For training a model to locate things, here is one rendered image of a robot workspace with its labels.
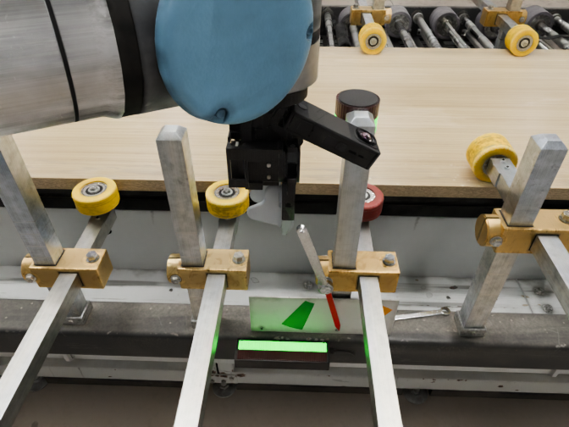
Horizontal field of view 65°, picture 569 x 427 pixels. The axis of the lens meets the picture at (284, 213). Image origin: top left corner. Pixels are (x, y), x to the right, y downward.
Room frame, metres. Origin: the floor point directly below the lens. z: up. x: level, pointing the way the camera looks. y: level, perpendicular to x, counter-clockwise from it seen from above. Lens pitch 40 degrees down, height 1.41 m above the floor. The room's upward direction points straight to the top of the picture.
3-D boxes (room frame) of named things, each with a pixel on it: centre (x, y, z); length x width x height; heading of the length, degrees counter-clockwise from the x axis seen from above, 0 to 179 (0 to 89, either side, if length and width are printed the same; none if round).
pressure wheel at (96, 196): (0.67, 0.36, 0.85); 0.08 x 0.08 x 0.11
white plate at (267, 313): (0.49, -0.07, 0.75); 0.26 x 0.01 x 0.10; 88
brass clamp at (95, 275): (0.53, 0.38, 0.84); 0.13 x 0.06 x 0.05; 88
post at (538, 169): (0.51, -0.35, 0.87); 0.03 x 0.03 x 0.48; 88
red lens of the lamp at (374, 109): (0.56, -0.10, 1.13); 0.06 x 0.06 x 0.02
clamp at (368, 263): (0.52, -0.12, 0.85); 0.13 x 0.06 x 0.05; 88
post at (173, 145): (0.53, 0.15, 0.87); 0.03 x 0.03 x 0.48; 88
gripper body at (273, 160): (0.44, 0.02, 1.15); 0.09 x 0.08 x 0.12; 88
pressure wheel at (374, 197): (0.65, -0.14, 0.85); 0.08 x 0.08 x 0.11
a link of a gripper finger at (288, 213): (0.42, 0.00, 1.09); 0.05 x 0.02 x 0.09; 178
